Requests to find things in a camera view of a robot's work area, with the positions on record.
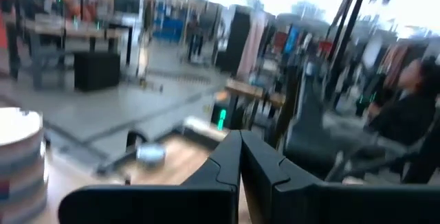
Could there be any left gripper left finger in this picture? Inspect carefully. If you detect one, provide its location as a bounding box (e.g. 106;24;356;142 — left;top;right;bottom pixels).
58;131;241;224

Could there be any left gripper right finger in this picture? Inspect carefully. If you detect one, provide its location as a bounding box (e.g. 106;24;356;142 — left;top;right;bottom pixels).
241;131;440;224

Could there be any plain-lid silver seafood can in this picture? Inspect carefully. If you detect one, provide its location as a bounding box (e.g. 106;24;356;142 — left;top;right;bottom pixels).
135;142;168;166

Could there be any person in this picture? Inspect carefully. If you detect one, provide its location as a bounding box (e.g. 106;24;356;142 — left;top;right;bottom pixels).
364;57;440;183

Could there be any black device green light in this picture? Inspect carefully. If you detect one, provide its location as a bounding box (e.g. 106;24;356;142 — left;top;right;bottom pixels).
211;103;238;131

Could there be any wooden background table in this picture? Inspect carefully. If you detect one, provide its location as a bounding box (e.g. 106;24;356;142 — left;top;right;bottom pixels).
23;12;131;43
225;79;286;108

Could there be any black cube box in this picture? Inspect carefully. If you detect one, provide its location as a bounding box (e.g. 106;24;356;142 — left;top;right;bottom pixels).
74;52;121;91

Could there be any black aluminium rig frame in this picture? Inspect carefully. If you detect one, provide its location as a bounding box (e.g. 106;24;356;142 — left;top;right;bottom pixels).
94;0;374;180

